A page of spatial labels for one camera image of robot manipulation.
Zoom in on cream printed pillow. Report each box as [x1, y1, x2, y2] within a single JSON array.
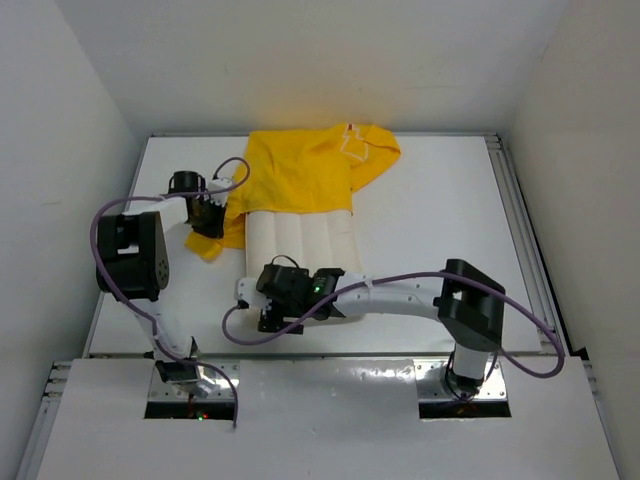
[[245, 210, 362, 278]]

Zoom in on yellow cartoon pillowcase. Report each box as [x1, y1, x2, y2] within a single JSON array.
[[185, 123, 401, 261]]

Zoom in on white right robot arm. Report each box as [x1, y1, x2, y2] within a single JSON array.
[[255, 259, 505, 398]]

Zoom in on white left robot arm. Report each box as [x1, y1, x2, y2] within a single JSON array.
[[92, 171, 233, 399]]

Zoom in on white foam front cover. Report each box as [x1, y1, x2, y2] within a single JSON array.
[[39, 359, 617, 479]]

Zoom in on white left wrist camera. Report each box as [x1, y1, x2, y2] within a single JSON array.
[[207, 177, 235, 206]]

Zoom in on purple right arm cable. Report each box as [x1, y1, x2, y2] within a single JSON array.
[[221, 270, 567, 401]]

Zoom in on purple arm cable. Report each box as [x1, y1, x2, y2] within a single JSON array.
[[89, 156, 251, 430], [221, 270, 567, 401]]

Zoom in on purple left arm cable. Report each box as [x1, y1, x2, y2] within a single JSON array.
[[89, 156, 251, 430]]

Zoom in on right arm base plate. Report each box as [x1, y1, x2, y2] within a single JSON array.
[[414, 358, 508, 404]]

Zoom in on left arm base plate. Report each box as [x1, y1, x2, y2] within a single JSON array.
[[148, 362, 239, 403]]

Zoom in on aluminium table frame rail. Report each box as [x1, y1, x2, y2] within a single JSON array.
[[484, 134, 570, 356]]

